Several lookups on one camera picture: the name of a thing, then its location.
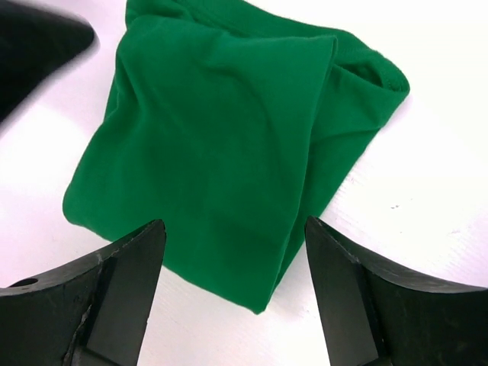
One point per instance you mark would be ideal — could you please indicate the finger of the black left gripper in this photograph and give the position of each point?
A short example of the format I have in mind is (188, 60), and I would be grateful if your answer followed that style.
(35, 43)

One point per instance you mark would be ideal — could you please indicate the green t shirt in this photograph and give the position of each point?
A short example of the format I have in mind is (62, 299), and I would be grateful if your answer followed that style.
(233, 126)

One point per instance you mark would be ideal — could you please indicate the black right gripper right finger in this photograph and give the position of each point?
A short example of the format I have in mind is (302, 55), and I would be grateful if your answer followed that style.
(375, 311)

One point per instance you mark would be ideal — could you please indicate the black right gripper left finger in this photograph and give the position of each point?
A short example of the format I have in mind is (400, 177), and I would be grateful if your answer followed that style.
(90, 311)

